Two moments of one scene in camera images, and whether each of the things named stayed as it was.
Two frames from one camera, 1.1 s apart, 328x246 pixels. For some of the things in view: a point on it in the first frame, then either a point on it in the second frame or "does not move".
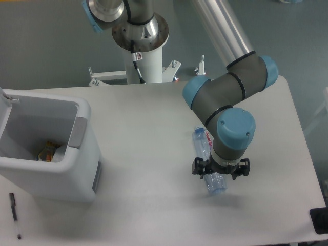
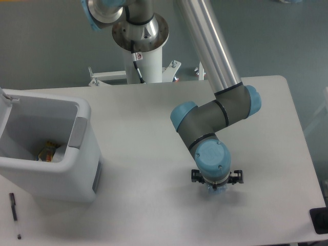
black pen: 13,201 does not move
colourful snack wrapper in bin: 47,152 does not move
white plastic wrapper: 59,153 does not move
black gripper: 200,167 → 236,177
